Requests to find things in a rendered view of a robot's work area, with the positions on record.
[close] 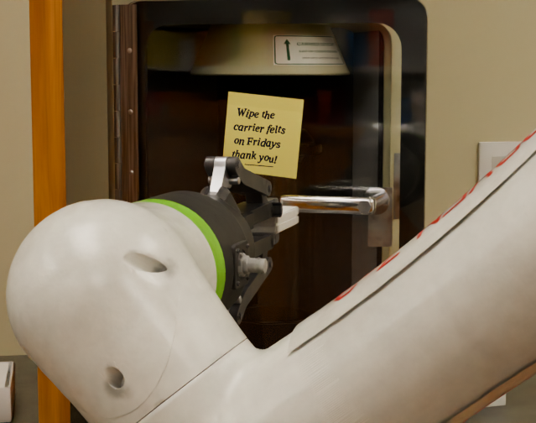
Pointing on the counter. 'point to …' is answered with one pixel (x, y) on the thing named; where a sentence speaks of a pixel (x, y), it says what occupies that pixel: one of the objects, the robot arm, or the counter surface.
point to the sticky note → (264, 133)
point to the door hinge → (117, 84)
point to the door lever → (340, 203)
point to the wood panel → (48, 151)
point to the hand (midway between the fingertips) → (271, 219)
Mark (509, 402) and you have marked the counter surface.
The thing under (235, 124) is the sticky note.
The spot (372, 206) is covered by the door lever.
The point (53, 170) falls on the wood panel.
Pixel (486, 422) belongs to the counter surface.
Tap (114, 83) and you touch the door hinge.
